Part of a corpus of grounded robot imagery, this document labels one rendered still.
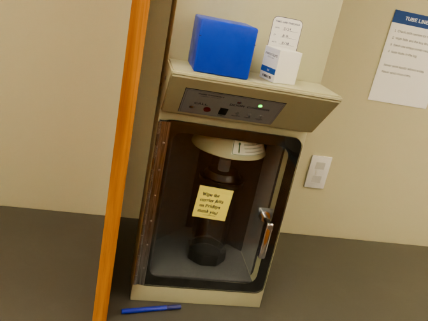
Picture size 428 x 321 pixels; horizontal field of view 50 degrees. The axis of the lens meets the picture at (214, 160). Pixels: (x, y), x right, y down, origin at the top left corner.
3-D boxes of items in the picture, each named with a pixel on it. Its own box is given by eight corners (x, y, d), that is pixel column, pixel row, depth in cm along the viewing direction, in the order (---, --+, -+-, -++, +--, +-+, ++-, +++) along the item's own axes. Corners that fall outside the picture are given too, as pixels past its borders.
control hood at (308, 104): (158, 107, 92) (166, 57, 89) (309, 129, 99) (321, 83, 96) (161, 124, 82) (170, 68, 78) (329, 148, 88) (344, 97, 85)
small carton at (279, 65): (258, 76, 89) (265, 44, 87) (279, 78, 91) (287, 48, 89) (272, 83, 85) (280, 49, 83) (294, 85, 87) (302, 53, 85)
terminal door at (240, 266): (135, 283, 106) (162, 118, 93) (261, 292, 112) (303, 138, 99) (135, 285, 106) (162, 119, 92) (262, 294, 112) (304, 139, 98)
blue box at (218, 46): (186, 61, 89) (195, 13, 86) (237, 69, 91) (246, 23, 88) (192, 71, 80) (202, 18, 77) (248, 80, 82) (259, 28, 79)
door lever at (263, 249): (261, 247, 107) (251, 246, 106) (271, 211, 104) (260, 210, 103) (267, 260, 102) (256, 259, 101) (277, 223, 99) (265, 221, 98)
